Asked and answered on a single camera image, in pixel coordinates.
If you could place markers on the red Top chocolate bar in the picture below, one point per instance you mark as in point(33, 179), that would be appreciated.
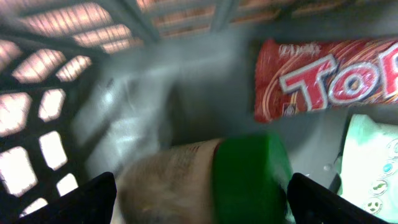
point(313, 76)

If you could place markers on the grey plastic shopping basket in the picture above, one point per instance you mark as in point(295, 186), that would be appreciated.
point(89, 86)

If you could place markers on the green lid jar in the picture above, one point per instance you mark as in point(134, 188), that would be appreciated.
point(232, 180)

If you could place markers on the white wet wipes pack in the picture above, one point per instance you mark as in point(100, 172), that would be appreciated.
point(369, 167)

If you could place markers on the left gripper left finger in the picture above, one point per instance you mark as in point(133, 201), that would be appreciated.
point(91, 203)

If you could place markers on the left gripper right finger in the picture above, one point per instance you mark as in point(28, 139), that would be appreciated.
point(312, 203)

